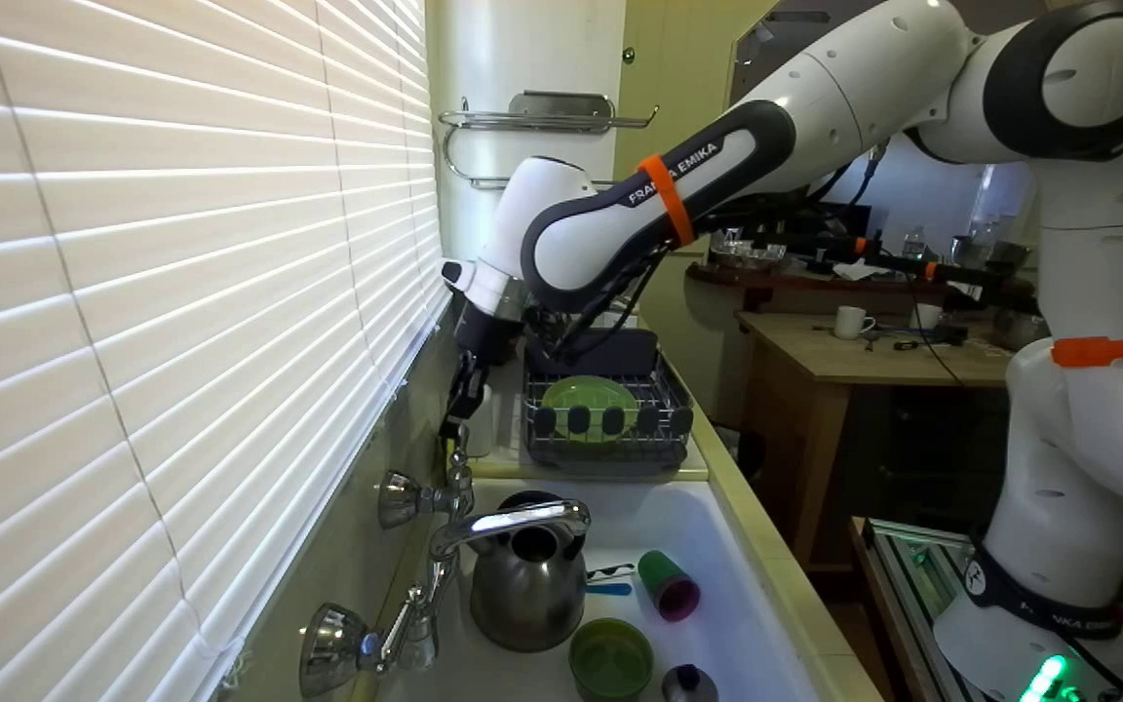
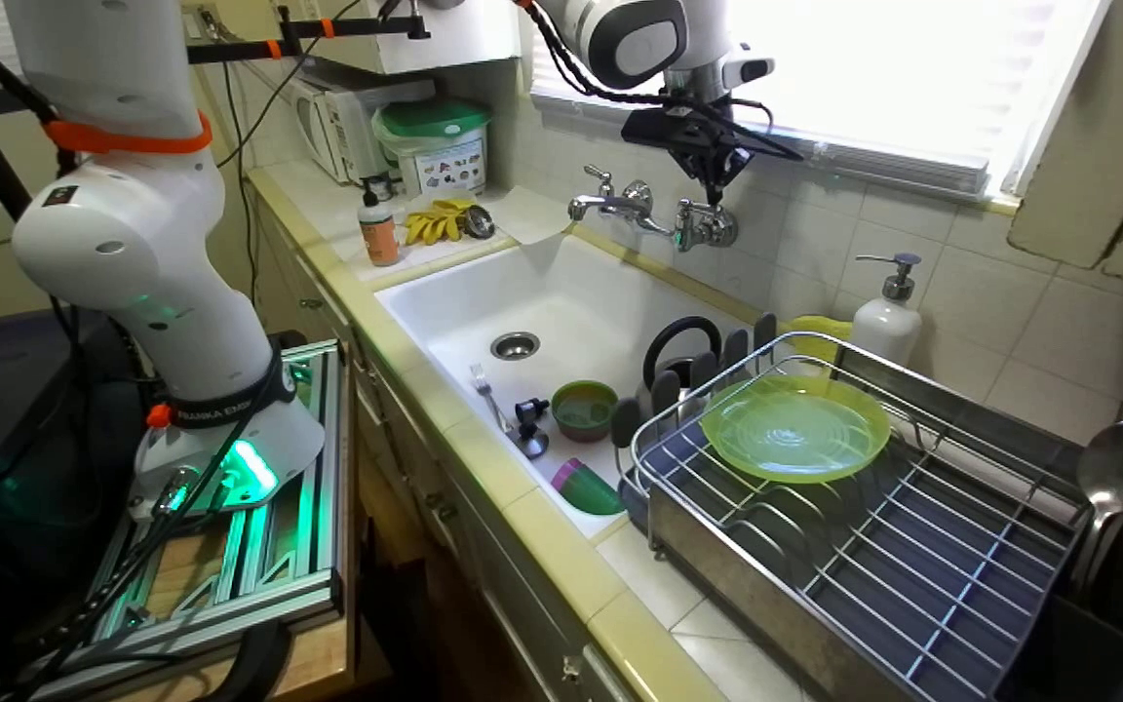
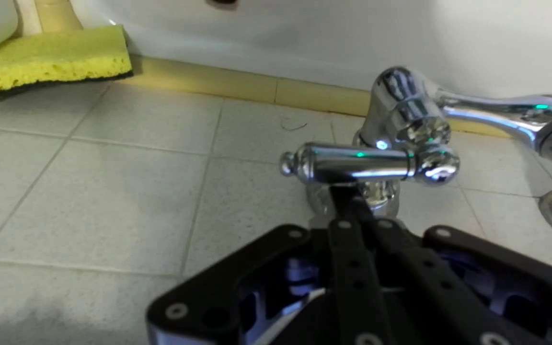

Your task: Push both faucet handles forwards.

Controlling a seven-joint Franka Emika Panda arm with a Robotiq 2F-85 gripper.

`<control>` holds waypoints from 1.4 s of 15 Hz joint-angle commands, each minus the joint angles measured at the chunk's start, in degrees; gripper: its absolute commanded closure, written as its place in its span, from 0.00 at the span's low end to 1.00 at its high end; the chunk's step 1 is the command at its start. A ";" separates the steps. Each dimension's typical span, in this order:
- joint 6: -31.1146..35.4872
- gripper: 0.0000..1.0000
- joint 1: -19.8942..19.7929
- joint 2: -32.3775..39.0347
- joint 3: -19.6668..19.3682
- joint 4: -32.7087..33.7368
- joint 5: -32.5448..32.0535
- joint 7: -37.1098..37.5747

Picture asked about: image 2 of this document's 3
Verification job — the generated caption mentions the blue utensil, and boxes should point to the blue utensil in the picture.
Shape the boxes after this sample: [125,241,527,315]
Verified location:
[464,362,507,432]

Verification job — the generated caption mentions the orange strap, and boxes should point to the orange strap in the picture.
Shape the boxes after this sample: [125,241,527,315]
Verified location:
[41,108,219,159]

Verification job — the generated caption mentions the kitchen base cabinet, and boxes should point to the kitchen base cabinet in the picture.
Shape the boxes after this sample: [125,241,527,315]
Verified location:
[247,190,644,702]

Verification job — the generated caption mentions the small steel cup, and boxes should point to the small steel cup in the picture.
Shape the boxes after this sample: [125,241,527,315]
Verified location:
[514,421,555,464]

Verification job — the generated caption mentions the white countertop appliance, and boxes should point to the white countertop appliance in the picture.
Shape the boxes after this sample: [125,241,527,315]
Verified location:
[285,76,389,186]

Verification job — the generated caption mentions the steel ladle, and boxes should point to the steel ladle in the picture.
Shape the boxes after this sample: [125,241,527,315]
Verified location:
[1074,415,1123,596]

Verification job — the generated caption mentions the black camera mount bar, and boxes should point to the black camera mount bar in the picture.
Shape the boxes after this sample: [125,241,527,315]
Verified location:
[185,7,438,68]

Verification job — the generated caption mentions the white soap dispenser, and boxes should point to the white soap dispenser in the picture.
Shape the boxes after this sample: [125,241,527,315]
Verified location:
[849,251,927,365]

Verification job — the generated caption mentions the dark round scrubber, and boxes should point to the dark round scrubber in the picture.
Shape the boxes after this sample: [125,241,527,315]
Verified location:
[455,204,499,241]

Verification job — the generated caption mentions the green bowl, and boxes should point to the green bowl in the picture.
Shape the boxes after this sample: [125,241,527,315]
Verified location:
[550,377,623,445]

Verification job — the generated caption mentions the white kitchen sink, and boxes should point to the white kitchen sink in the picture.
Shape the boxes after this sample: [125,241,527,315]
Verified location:
[375,230,771,542]

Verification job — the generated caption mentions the green plastic plate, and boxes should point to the green plastic plate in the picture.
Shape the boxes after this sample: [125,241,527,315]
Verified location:
[698,371,896,489]

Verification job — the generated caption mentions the black cable bundle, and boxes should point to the black cable bundle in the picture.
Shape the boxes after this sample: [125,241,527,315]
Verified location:
[514,0,671,108]

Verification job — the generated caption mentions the yellow rubber gloves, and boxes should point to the yellow rubber gloves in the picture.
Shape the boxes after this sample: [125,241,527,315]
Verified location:
[402,194,477,251]

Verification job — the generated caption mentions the green cup pink lid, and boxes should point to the green cup pink lid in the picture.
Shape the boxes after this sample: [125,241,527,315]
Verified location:
[545,458,629,519]

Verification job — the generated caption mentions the aluminium robot base platform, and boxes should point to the aluminium robot base platform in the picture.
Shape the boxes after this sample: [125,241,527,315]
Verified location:
[12,334,359,702]

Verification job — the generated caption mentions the orange soap bottle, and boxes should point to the orange soap bottle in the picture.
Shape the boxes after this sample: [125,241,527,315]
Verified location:
[354,173,404,269]

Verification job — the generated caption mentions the yellow sponge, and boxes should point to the yellow sponge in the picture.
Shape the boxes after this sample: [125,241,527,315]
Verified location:
[779,313,857,384]

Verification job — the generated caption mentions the steel kettle black handle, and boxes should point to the steel kettle black handle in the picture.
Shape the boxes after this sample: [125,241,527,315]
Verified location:
[614,313,779,451]

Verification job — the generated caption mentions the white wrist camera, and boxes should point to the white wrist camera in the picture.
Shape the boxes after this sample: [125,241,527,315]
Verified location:
[715,47,779,94]

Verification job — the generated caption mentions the steel wall faucet body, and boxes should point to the steel wall faucet body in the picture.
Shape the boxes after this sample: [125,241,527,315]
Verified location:
[564,180,750,258]

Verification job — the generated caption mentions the container with green lid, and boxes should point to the container with green lid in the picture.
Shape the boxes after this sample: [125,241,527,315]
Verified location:
[367,99,495,204]

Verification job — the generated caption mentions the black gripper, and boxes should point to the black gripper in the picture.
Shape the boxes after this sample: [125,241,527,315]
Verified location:
[620,99,766,211]

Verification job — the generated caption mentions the steel sink drain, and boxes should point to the steel sink drain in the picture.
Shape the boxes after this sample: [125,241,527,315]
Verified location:
[489,329,545,362]

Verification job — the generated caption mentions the grey dish rack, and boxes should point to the grey dish rack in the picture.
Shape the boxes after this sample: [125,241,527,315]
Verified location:
[620,329,1100,702]

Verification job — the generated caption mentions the white window blind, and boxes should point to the white window blind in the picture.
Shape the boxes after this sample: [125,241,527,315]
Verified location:
[527,0,1110,199]

